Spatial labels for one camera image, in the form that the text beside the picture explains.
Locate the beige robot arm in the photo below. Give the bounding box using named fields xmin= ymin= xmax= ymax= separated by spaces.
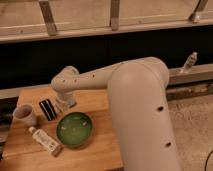
xmin=51 ymin=57 xmax=182 ymax=171

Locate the black white striped eraser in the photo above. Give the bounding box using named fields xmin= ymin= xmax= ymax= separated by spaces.
xmin=39 ymin=99 xmax=57 ymax=121

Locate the green round bowl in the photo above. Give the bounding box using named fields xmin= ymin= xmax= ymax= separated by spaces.
xmin=56 ymin=112 xmax=93 ymax=148

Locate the wooden table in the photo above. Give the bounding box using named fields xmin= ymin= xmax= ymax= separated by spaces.
xmin=0 ymin=87 xmax=122 ymax=171

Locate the small grey paper cup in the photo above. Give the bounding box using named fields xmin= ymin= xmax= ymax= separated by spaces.
xmin=13 ymin=104 xmax=37 ymax=126

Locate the white tube with cap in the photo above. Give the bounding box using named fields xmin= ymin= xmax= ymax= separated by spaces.
xmin=29 ymin=127 xmax=62 ymax=157

